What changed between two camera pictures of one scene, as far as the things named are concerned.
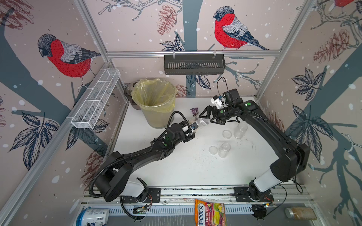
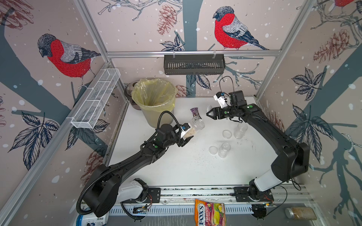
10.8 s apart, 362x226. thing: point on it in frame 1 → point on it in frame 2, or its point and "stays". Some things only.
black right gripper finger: x=208 y=109 → x=215 y=114
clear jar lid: x=213 y=150 stays
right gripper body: x=224 y=113 stays
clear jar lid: x=227 y=134 stays
